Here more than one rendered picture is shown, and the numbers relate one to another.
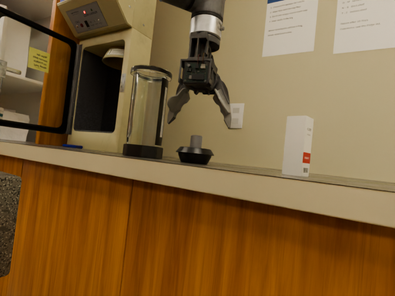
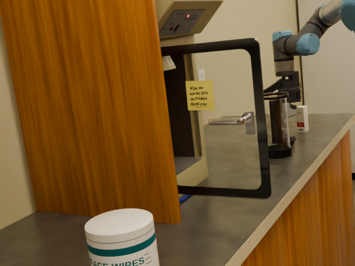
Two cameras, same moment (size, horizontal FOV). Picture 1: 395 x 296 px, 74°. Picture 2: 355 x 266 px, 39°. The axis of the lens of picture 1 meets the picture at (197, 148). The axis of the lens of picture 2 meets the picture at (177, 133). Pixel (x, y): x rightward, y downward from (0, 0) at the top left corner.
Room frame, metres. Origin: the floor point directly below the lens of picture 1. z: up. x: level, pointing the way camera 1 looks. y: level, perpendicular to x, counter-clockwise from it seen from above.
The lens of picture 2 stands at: (1.11, 1.89, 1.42)
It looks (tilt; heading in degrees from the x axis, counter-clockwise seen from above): 11 degrees down; 268
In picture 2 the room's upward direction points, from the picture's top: 7 degrees counter-clockwise
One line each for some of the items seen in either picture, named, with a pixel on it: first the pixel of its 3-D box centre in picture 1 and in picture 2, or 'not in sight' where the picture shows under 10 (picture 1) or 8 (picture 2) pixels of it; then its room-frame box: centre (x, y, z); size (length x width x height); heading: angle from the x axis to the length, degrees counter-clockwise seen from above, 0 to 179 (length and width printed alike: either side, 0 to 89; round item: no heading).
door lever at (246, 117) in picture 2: not in sight; (229, 120); (0.93, 0.71, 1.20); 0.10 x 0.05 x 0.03; 148
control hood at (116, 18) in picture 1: (93, 14); (185, 17); (0.99, 0.45, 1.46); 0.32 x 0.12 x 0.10; 58
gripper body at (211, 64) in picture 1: (201, 65); (288, 87); (0.60, 0.01, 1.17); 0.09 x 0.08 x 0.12; 163
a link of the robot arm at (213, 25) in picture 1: (206, 32); (284, 66); (0.60, 0.01, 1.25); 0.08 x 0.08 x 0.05
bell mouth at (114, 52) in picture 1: (124, 59); not in sight; (1.12, 0.35, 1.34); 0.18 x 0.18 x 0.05
